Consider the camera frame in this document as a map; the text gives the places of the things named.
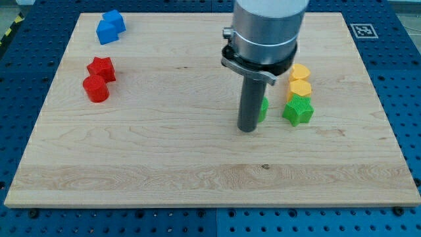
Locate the white fiducial marker tag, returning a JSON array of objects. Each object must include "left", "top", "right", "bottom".
[{"left": 350, "top": 23, "right": 378, "bottom": 39}]

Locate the light wooden board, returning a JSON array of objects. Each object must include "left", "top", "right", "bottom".
[{"left": 5, "top": 13, "right": 420, "bottom": 208}]

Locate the green round block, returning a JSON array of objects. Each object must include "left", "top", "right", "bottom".
[{"left": 258, "top": 97, "right": 269, "bottom": 123}]

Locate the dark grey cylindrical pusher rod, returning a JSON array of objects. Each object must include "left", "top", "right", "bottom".
[{"left": 237, "top": 77, "right": 266, "bottom": 132}]

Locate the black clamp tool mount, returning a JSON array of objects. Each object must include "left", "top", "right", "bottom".
[{"left": 221, "top": 43, "right": 297, "bottom": 86}]

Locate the blue cube block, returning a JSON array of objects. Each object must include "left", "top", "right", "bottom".
[{"left": 102, "top": 9, "right": 126, "bottom": 33}]

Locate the green star block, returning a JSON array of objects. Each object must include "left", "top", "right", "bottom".
[{"left": 282, "top": 94, "right": 314, "bottom": 126}]

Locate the yellow heart block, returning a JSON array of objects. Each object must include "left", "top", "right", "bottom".
[{"left": 289, "top": 63, "right": 311, "bottom": 82}]

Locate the yellow hexagon block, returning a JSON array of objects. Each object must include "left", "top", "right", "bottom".
[{"left": 287, "top": 80, "right": 312, "bottom": 102}]

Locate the red star block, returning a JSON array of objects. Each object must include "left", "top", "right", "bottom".
[{"left": 87, "top": 57, "right": 116, "bottom": 83}]

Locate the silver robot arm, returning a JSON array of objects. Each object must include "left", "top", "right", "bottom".
[{"left": 221, "top": 0, "right": 310, "bottom": 132}]

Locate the blue pentagon block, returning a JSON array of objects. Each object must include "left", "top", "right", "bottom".
[{"left": 96, "top": 20, "right": 119, "bottom": 45}]

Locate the red cylinder block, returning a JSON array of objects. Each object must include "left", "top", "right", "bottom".
[{"left": 82, "top": 74, "right": 109, "bottom": 103}]

